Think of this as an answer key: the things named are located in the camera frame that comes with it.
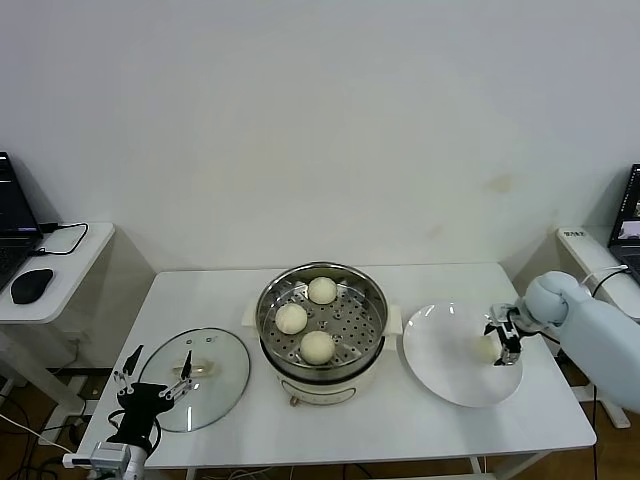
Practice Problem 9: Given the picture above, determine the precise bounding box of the stainless steel steamer basket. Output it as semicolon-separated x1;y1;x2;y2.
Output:
256;260;390;374

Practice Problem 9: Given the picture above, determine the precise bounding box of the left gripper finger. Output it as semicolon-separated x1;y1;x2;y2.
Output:
113;343;146;397
157;349;195;401

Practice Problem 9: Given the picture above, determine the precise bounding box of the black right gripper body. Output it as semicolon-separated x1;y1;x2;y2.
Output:
499;307;532;347

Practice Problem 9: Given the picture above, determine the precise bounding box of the black laptop showing camera views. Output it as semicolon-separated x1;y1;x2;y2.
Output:
607;163;640;285

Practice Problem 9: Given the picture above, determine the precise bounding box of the white side table with label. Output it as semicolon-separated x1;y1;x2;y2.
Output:
557;227;640;430

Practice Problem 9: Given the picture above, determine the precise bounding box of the black floor cable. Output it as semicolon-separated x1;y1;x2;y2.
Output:
0;392;86;442

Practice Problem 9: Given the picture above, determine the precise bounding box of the white round plate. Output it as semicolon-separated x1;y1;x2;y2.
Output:
402;302;525;409

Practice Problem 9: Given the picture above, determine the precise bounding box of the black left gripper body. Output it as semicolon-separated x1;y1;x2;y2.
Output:
106;382;175;444

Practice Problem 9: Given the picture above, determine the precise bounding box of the white floor cable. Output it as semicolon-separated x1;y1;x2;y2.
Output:
0;414;79;457

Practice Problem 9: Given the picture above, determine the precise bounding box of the black computer mouse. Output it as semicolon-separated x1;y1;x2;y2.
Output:
10;268;55;305

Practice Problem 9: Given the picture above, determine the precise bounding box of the black laptop with dark screen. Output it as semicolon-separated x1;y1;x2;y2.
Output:
0;151;45;294

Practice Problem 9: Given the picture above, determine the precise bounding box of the black cable with hub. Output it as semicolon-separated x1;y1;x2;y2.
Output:
555;272;631;480

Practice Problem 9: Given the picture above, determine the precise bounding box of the round glass pot lid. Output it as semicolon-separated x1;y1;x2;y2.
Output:
136;327;252;432

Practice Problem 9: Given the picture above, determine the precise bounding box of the black laptop cable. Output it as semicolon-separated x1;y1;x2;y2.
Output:
31;221;91;258

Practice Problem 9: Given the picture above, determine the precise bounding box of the cream electric cooking pot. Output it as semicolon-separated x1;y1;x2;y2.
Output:
242;299;404;408

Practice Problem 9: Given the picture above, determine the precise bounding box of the white steamed baozi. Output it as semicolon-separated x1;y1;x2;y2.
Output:
472;335;501;362
299;330;336;365
308;276;337;305
275;303;309;335

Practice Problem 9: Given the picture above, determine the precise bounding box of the white side table with mouse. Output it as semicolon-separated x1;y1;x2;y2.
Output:
0;222;117;419

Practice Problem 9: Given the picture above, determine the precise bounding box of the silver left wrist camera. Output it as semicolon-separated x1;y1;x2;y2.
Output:
62;441;132;472

